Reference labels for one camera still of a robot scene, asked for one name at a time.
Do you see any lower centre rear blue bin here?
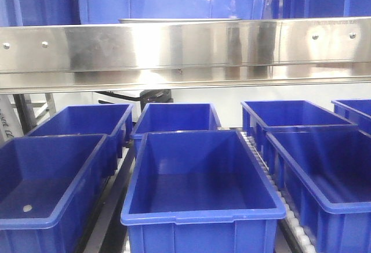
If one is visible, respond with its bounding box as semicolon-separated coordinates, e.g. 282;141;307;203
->
130;103;221;153

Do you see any black device behind shelf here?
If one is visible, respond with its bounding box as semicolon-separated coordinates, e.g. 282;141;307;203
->
97;89;172;104

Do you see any lower left rear blue bin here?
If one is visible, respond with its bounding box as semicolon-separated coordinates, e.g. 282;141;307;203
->
27;103;133;176

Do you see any lower right rear blue bin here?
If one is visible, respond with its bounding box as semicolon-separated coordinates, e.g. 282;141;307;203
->
241;100;357;151

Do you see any lower centre front blue bin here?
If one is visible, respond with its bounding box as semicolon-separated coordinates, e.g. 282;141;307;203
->
121;131;286;252

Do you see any lower left front blue bin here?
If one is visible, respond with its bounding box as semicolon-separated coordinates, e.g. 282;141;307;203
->
1;135;108;252

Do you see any lower right front blue bin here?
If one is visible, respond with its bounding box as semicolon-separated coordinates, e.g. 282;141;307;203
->
267;129;370;252

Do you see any roller conveyor track right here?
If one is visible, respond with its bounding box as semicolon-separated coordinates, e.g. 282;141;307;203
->
237;128;316;253

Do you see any far right blue bin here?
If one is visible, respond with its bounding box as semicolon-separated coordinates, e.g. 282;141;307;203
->
331;99;371;134

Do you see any upper left blue bin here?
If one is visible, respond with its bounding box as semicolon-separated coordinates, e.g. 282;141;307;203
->
1;0;80;27

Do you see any metal frame leg left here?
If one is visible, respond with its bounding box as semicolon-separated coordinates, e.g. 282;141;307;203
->
10;93;56;135

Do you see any stainless steel shelf rail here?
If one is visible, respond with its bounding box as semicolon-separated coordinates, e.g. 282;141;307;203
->
1;17;370;94

